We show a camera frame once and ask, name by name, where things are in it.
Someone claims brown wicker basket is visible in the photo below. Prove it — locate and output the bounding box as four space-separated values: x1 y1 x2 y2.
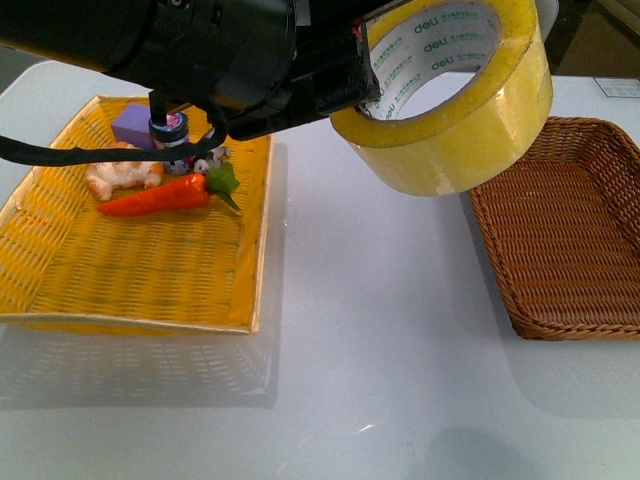
469 117 639 341

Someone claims toy bread piece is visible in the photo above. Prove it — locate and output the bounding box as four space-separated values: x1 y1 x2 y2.
84 161 164 201

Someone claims yellow woven basket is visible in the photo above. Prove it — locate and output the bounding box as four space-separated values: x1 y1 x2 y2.
0 94 275 335

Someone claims yellow tape roll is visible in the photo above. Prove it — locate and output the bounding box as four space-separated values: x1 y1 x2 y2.
330 1 553 196

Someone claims purple block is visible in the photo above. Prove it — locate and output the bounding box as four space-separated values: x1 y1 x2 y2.
111 103 156 149

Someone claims black cable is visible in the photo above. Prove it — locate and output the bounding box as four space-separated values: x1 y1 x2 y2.
0 99 230 167

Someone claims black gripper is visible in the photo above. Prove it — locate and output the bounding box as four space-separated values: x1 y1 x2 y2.
226 1 395 140

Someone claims orange toy carrot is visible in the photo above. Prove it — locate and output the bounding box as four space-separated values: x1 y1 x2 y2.
97 163 240 217

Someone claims grey toy animal figurine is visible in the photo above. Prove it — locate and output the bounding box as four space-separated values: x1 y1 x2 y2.
192 145 231 174

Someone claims table label sticker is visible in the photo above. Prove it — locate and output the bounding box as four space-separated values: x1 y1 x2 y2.
594 77 640 99

